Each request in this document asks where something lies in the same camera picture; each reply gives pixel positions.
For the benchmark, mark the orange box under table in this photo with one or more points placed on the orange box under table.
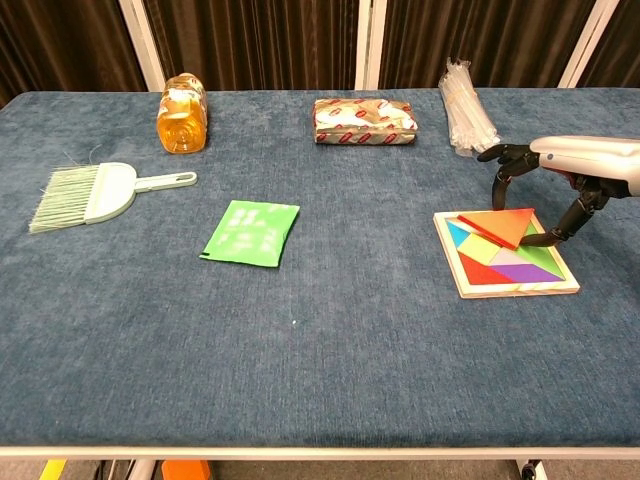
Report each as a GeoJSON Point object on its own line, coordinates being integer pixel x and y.
{"type": "Point", "coordinates": [185, 471]}

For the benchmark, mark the blue tablecloth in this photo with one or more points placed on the blue tablecloth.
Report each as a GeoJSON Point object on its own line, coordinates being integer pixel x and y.
{"type": "Point", "coordinates": [320, 350]}

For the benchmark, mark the orange triangle tangram piece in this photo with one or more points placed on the orange triangle tangram piece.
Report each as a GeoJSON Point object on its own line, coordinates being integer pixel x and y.
{"type": "Point", "coordinates": [500, 225]}

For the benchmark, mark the white slanted frame post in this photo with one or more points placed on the white slanted frame post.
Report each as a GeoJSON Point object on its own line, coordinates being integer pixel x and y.
{"type": "Point", "coordinates": [587, 42]}
{"type": "Point", "coordinates": [142, 45]}

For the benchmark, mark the yellow object under table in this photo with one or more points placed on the yellow object under table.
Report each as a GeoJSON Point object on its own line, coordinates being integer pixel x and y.
{"type": "Point", "coordinates": [52, 471]}

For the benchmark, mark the bundle of wrapped straws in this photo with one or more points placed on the bundle of wrapped straws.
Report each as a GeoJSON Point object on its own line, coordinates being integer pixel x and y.
{"type": "Point", "coordinates": [467, 115]}

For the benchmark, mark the green sachet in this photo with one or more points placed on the green sachet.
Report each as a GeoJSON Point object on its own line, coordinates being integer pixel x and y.
{"type": "Point", "coordinates": [250, 232]}

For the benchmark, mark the black caster wheel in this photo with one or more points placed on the black caster wheel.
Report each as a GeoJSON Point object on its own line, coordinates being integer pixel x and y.
{"type": "Point", "coordinates": [528, 472]}

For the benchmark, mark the orange liquid plastic bottle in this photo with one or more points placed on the orange liquid plastic bottle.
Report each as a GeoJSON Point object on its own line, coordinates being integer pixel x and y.
{"type": "Point", "coordinates": [182, 125]}

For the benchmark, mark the yellow square puzzle piece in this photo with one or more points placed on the yellow square puzzle piece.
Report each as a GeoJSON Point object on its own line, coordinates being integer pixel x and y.
{"type": "Point", "coordinates": [479, 250]}

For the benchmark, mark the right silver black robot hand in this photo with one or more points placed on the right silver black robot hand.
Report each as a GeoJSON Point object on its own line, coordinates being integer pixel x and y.
{"type": "Point", "coordinates": [595, 160]}

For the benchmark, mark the wooden tangram tray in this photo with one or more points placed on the wooden tangram tray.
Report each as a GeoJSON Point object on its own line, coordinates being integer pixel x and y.
{"type": "Point", "coordinates": [525, 290]}

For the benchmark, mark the grey metal table edge rail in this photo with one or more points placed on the grey metal table edge rail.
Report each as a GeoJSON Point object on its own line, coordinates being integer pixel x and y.
{"type": "Point", "coordinates": [320, 453]}

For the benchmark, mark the purple parallelogram puzzle piece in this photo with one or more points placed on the purple parallelogram puzzle piece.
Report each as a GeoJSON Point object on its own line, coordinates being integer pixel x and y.
{"type": "Point", "coordinates": [530, 272]}

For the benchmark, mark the cyan triangle puzzle piece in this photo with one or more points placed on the cyan triangle puzzle piece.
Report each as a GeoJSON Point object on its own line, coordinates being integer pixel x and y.
{"type": "Point", "coordinates": [455, 235]}

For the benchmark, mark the pale green hand brush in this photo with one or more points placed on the pale green hand brush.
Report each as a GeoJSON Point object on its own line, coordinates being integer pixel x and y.
{"type": "Point", "coordinates": [110, 192]}

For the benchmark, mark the white upright frame post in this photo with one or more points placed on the white upright frame post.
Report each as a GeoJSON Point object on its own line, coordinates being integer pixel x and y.
{"type": "Point", "coordinates": [369, 45]}

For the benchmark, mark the dark brown curtain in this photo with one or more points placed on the dark brown curtain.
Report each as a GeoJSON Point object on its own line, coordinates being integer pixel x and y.
{"type": "Point", "coordinates": [250, 40]}

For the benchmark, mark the green triangle puzzle piece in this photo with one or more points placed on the green triangle puzzle piece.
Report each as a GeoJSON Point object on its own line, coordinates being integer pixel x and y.
{"type": "Point", "coordinates": [542, 260]}

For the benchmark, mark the red triangle puzzle piece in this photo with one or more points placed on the red triangle puzzle piece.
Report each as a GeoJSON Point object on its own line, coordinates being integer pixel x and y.
{"type": "Point", "coordinates": [477, 274]}

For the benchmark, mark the gold red tissue pack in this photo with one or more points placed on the gold red tissue pack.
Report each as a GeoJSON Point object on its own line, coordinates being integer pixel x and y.
{"type": "Point", "coordinates": [365, 122]}

